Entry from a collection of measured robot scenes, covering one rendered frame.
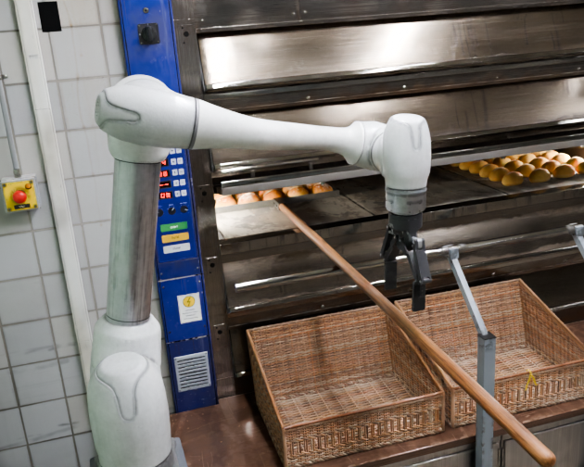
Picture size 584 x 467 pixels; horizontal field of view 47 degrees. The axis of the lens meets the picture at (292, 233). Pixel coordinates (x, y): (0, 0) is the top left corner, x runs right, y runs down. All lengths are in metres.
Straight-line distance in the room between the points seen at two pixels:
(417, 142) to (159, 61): 1.02
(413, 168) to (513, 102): 1.30
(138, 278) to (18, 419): 1.15
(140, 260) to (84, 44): 0.89
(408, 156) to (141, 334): 0.71
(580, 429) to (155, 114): 1.89
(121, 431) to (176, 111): 0.64
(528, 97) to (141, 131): 1.78
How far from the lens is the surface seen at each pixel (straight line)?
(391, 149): 1.45
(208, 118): 1.31
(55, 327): 2.42
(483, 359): 2.18
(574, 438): 2.64
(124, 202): 1.49
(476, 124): 2.61
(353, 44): 2.39
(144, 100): 1.30
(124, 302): 1.56
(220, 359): 2.54
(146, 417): 1.44
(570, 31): 2.82
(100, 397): 1.43
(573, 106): 2.85
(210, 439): 2.40
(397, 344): 2.57
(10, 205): 2.22
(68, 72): 2.22
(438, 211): 2.62
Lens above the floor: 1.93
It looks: 18 degrees down
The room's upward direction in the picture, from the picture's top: 4 degrees counter-clockwise
